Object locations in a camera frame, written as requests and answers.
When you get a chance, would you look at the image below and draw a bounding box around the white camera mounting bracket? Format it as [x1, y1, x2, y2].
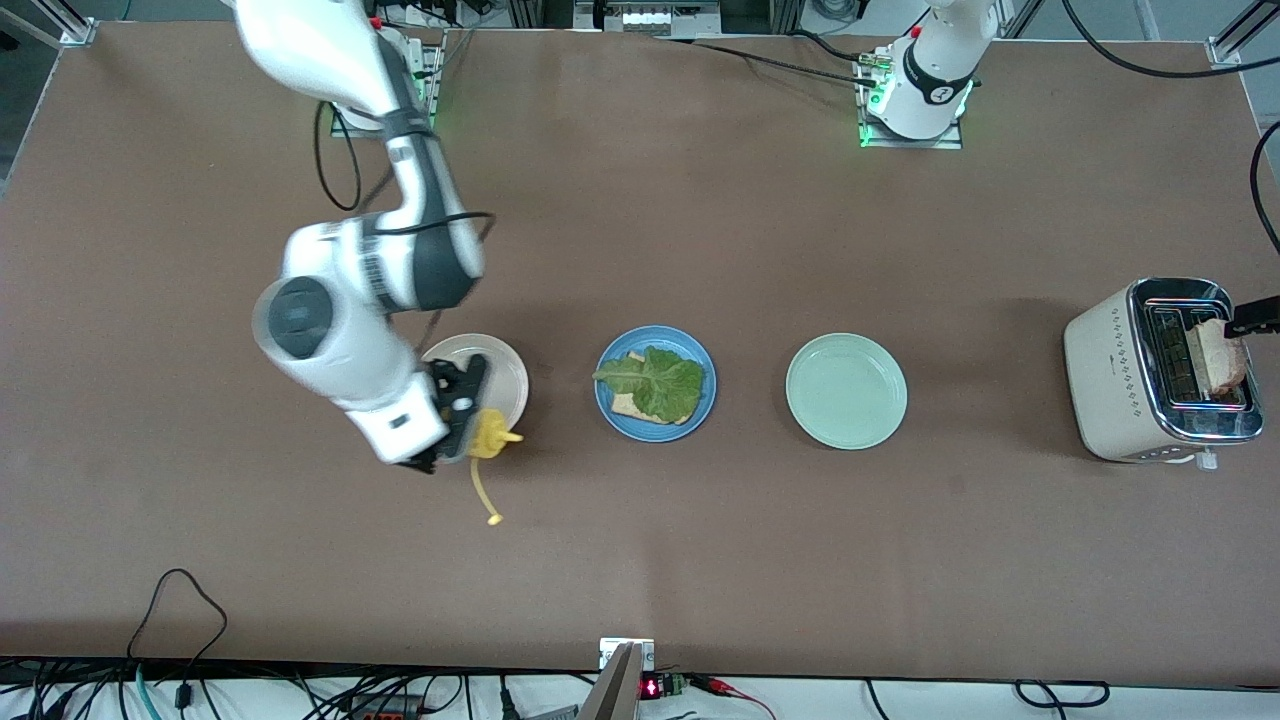
[599, 637, 656, 671]

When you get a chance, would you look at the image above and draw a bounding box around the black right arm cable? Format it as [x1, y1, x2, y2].
[314, 98, 497, 347]

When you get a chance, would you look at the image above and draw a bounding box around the beige round plate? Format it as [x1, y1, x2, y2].
[420, 333, 530, 433]

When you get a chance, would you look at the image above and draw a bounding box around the yellow mustard squeeze bottle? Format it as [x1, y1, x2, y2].
[468, 408, 525, 527]

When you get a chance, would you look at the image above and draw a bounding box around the cream chrome toaster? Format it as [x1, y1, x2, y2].
[1063, 277, 1265, 472]

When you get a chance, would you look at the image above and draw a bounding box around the light green round plate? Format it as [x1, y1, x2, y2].
[785, 333, 909, 451]

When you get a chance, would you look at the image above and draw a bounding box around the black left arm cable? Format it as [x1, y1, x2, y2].
[1060, 0, 1280, 257]

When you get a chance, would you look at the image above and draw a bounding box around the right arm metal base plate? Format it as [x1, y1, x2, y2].
[330, 30, 443, 139]

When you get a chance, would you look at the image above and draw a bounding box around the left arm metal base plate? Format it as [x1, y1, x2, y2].
[857, 50, 966, 151]

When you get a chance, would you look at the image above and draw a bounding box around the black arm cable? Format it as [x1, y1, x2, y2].
[314, 98, 497, 347]
[1060, 0, 1280, 257]

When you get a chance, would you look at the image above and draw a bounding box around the black coiled cable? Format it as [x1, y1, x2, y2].
[1014, 679, 1112, 710]

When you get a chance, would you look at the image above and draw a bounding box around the black cable across table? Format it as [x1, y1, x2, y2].
[655, 30, 887, 91]

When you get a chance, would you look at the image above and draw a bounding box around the toasted bread slice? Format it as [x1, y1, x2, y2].
[1190, 318, 1250, 399]
[611, 349, 693, 427]

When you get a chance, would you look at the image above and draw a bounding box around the blue round plate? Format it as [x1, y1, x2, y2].
[595, 323, 719, 442]

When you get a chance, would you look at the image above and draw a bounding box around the green lettuce leaf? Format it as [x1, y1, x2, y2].
[591, 346, 707, 423]

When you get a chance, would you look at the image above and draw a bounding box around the thin black looped cable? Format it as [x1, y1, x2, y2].
[125, 568, 230, 693]

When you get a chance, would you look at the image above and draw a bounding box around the grey metal camera bar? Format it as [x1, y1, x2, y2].
[577, 643, 645, 720]

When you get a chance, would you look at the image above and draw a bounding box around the aluminium frame corner profile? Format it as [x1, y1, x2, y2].
[1204, 0, 1280, 70]
[40, 0, 97, 47]

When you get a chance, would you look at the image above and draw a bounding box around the white power strip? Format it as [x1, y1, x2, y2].
[618, 5, 693, 34]

